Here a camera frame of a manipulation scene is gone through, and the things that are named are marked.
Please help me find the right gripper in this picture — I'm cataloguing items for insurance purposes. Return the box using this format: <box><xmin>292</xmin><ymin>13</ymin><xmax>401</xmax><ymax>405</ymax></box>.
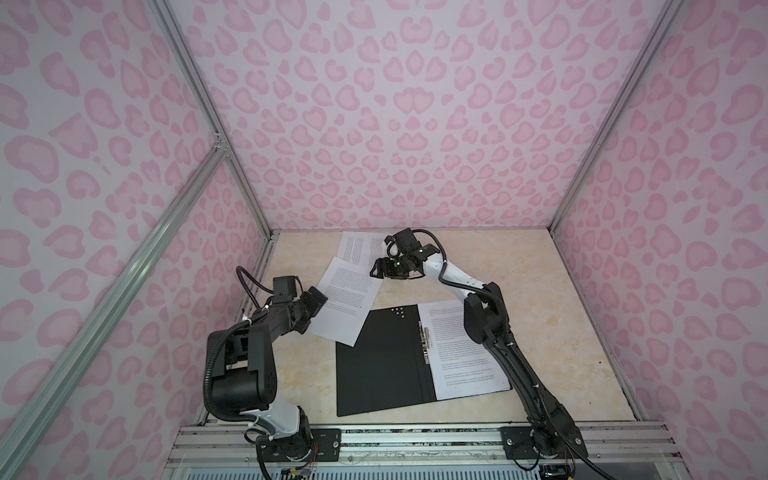
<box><xmin>368</xmin><ymin>254</ymin><xmax>412</xmax><ymax>280</ymax></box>

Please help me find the printed paper sheet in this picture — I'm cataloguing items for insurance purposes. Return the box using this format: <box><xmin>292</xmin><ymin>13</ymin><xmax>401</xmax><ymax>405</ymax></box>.
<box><xmin>308</xmin><ymin>257</ymin><xmax>383</xmax><ymax>347</ymax></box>

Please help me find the blue folder black inside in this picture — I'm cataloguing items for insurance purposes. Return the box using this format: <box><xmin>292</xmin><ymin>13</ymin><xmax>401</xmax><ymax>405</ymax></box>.
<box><xmin>334</xmin><ymin>304</ymin><xmax>512</xmax><ymax>418</ymax></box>

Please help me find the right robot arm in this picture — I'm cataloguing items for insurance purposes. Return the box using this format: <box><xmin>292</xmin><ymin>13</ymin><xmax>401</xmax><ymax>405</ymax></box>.
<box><xmin>370</xmin><ymin>228</ymin><xmax>588</xmax><ymax>461</ymax></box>

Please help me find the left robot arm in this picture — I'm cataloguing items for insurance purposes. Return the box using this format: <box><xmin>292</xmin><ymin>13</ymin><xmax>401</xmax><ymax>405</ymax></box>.
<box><xmin>202</xmin><ymin>287</ymin><xmax>328</xmax><ymax>453</ymax></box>

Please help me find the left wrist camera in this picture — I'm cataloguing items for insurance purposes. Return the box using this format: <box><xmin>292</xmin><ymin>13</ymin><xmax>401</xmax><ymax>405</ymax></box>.
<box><xmin>272</xmin><ymin>275</ymin><xmax>303</xmax><ymax>304</ymax></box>

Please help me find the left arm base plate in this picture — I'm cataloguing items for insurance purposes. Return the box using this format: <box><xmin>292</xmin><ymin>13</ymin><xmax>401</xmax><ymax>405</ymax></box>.
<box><xmin>256</xmin><ymin>428</ymin><xmax>341</xmax><ymax>463</ymax></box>

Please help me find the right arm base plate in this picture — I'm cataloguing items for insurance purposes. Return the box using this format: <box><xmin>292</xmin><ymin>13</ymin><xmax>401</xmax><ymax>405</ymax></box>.
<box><xmin>499</xmin><ymin>426</ymin><xmax>589</xmax><ymax>462</ymax></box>

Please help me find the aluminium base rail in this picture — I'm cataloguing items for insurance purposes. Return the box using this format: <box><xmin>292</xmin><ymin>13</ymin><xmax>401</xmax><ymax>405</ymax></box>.
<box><xmin>162</xmin><ymin>421</ymin><xmax>690</xmax><ymax>479</ymax></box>

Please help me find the diagonal aluminium frame bar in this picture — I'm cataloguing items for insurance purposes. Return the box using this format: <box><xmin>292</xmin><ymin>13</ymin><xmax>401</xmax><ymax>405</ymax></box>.
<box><xmin>1</xmin><ymin>147</ymin><xmax>225</xmax><ymax>479</ymax></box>

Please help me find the left corner aluminium post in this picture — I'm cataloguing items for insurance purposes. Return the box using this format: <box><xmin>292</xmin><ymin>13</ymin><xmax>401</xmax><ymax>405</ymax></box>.
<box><xmin>146</xmin><ymin>0</ymin><xmax>273</xmax><ymax>240</ymax></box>

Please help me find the corner aluminium post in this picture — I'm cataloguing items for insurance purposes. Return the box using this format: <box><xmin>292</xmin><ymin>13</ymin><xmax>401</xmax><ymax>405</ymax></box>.
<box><xmin>548</xmin><ymin>0</ymin><xmax>689</xmax><ymax>237</ymax></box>
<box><xmin>146</xmin><ymin>0</ymin><xmax>273</xmax><ymax>240</ymax></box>

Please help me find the right corner aluminium post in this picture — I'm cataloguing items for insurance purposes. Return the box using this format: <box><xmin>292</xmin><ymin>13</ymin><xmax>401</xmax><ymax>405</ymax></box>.
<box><xmin>548</xmin><ymin>0</ymin><xmax>689</xmax><ymax>237</ymax></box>

